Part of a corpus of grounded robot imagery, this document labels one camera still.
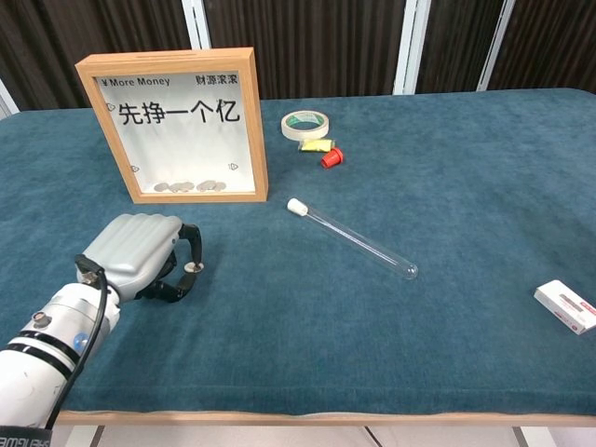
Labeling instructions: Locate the wooden frame coin bank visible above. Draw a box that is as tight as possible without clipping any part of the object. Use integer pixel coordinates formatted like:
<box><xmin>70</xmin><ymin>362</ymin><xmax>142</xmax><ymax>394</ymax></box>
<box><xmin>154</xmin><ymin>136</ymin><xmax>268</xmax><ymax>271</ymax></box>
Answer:
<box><xmin>74</xmin><ymin>46</ymin><xmax>270</xmax><ymax>205</ymax></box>

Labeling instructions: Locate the glass test tube white stopper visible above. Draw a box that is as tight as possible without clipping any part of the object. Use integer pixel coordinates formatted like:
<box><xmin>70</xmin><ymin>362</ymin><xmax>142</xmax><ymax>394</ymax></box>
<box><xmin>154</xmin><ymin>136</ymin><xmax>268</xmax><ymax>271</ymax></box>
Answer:
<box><xmin>286</xmin><ymin>197</ymin><xmax>419</xmax><ymax>282</ymax></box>

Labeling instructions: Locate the small white red box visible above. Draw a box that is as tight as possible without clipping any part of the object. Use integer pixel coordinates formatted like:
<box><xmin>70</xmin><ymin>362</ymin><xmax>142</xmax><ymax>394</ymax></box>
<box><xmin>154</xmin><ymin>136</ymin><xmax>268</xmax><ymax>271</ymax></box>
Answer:
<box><xmin>533</xmin><ymin>279</ymin><xmax>596</xmax><ymax>336</ymax></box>

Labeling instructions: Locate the red plastic stopper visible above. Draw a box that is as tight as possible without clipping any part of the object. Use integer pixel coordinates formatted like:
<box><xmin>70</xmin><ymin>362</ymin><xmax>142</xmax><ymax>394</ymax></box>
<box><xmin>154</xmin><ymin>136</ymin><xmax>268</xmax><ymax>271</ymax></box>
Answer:
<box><xmin>319</xmin><ymin>146</ymin><xmax>346</xmax><ymax>169</ymax></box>

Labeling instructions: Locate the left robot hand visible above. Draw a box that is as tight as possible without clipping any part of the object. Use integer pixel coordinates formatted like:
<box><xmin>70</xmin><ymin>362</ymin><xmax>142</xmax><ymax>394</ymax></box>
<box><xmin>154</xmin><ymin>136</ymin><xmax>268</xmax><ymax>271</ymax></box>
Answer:
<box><xmin>81</xmin><ymin>212</ymin><xmax>205</xmax><ymax>304</ymax></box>

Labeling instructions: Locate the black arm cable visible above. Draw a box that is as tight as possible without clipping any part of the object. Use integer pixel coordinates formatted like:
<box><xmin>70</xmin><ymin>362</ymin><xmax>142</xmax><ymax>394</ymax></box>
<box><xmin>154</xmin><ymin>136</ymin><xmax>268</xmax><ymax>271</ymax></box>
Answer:
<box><xmin>44</xmin><ymin>253</ymin><xmax>109</xmax><ymax>429</ymax></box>

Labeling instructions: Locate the teal table cloth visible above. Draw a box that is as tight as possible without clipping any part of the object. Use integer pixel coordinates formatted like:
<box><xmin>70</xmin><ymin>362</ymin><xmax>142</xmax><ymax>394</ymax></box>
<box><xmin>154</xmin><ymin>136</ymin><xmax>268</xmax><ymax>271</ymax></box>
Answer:
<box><xmin>0</xmin><ymin>87</ymin><xmax>596</xmax><ymax>417</ymax></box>

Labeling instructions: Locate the small yellow packet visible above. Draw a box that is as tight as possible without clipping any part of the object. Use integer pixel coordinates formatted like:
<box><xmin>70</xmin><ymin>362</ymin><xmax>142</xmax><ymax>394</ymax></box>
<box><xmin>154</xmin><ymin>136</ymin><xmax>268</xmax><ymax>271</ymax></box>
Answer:
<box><xmin>298</xmin><ymin>137</ymin><xmax>336</xmax><ymax>154</ymax></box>

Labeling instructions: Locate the beige masking tape roll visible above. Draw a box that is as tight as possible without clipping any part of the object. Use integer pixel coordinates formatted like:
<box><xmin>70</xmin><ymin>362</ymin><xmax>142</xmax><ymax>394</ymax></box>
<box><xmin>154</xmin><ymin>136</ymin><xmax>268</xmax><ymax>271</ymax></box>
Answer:
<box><xmin>279</xmin><ymin>110</ymin><xmax>332</xmax><ymax>141</ymax></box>

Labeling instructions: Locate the white partition post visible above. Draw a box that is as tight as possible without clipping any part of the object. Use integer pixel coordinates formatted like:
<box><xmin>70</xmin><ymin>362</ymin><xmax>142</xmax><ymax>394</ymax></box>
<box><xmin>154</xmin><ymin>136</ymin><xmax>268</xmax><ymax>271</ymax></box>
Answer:
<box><xmin>392</xmin><ymin>0</ymin><xmax>432</xmax><ymax>96</ymax></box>
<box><xmin>0</xmin><ymin>76</ymin><xmax>20</xmax><ymax>117</ymax></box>
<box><xmin>180</xmin><ymin>0</ymin><xmax>213</xmax><ymax>50</ymax></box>
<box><xmin>481</xmin><ymin>0</ymin><xmax>517</xmax><ymax>92</ymax></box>

